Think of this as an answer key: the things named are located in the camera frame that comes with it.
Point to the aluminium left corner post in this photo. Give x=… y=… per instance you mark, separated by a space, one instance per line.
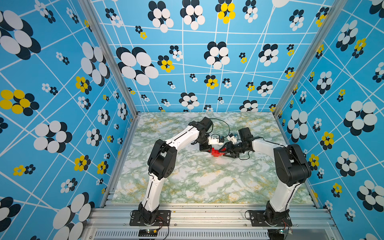
x=90 y=15

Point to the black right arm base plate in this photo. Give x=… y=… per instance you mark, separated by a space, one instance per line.
x=268 y=219

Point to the controller board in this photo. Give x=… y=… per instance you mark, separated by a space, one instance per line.
x=278 y=234
x=148 y=233

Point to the long red lego brick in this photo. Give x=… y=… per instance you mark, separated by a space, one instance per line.
x=216 y=153

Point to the right controller board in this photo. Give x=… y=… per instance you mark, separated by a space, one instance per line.
x=278 y=234

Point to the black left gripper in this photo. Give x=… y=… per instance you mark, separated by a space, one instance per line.
x=207 y=148

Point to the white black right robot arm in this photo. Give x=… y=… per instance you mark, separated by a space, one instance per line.
x=291 y=169

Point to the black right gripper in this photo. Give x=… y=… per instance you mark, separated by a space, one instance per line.
x=227 y=145

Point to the left controller board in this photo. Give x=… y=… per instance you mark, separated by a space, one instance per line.
x=148 y=233

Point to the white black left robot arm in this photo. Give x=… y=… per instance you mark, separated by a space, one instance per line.
x=162 y=161

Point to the aluminium corner post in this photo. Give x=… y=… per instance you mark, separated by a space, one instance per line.
x=335 y=11
x=90 y=15

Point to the aluminium right corner post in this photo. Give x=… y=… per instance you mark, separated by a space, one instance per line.
x=335 y=11

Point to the aluminium left table rail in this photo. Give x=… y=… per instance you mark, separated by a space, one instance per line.
x=118 y=168

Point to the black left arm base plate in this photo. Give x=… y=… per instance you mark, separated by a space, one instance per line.
x=139 y=219

